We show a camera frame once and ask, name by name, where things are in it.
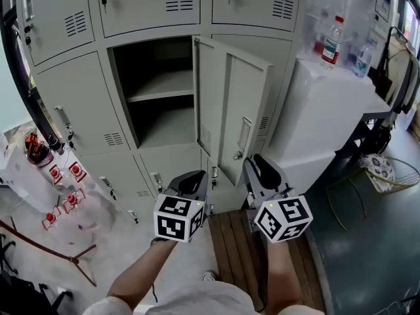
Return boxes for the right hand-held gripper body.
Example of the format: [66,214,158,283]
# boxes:
[242,187,314,244]

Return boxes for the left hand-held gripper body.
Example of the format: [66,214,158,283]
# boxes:
[153,193,207,243]

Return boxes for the grey locker door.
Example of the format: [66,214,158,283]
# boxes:
[192,34,275,187]

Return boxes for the grey metal locker cabinet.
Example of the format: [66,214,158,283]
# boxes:
[14,0,312,224]

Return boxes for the person's left forearm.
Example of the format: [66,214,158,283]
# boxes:
[106,238,180,311]

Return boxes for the person's right forearm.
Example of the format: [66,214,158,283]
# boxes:
[264,240,305,314]

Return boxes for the brown wooden floor mat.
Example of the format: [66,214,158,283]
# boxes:
[207,209,318,314]

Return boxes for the white boxy ledge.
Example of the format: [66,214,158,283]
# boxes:
[267,57,393,198]

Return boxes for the person's white shirt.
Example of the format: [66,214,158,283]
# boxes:
[81,280,326,315]

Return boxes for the clear jug with red cap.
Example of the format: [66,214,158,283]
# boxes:
[67,161,99,203]
[48,164,72,196]
[41,205,96,245]
[62,188,116,239]

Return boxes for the small black bottle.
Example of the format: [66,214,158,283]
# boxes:
[48,135,66,156]

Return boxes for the red label water bottle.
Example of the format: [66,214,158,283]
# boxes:
[320,14,345,71]

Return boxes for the orange and black helmet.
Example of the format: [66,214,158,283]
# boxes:
[24,133,55,167]

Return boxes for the blue label water bottle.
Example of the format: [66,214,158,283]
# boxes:
[352,41,373,78]

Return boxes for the white water dispenser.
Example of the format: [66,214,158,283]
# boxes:
[0,142,63,213]

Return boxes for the beige hanging bag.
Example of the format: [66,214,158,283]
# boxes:
[367,26,420,114]

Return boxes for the black office chair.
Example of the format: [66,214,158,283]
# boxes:
[0,233,74,315]

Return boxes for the clear plastic bag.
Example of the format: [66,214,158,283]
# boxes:
[303,0,378,75]

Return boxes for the frosted glass panel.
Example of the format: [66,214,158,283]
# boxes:
[0,34,33,133]

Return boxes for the black window frame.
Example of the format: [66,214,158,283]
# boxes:
[0,0,63,144]

